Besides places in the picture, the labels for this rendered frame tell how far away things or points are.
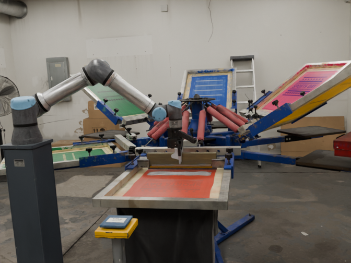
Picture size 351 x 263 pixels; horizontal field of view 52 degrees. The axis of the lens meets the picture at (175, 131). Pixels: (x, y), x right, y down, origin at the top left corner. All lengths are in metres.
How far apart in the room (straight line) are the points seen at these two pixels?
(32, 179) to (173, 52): 4.65
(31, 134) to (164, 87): 4.53
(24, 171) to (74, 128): 5.00
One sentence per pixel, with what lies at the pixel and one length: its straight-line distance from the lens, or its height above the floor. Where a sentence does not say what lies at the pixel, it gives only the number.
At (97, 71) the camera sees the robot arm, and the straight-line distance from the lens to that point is 1.88.
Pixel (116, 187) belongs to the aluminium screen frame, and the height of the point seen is 0.98.
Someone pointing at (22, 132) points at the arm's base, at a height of 1.26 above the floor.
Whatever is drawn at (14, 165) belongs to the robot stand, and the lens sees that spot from 1.97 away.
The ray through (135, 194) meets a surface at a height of 0.96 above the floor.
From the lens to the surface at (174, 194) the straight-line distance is 1.70.
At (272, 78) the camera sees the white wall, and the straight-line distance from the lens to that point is 6.15.
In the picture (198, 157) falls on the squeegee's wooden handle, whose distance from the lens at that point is 2.06.
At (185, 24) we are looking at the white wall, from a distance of 6.25.
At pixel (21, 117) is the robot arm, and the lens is 1.93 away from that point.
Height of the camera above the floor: 1.50
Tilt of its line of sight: 9 degrees down
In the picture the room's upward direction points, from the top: 3 degrees counter-clockwise
